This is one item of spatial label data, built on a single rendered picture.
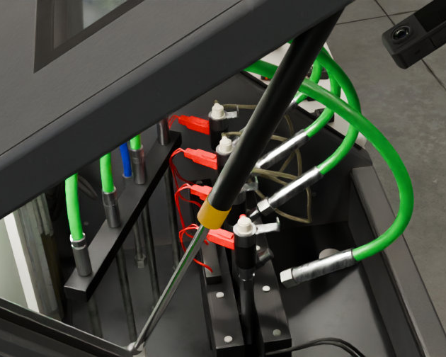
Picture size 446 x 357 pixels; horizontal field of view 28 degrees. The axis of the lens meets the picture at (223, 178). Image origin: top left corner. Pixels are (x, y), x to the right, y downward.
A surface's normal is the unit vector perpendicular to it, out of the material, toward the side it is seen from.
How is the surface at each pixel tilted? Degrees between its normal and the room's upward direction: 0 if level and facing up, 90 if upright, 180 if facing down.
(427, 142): 0
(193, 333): 0
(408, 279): 0
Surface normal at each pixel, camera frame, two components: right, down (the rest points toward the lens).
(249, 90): 0.14, 0.63
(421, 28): -0.55, -0.58
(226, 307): -0.04, -0.76
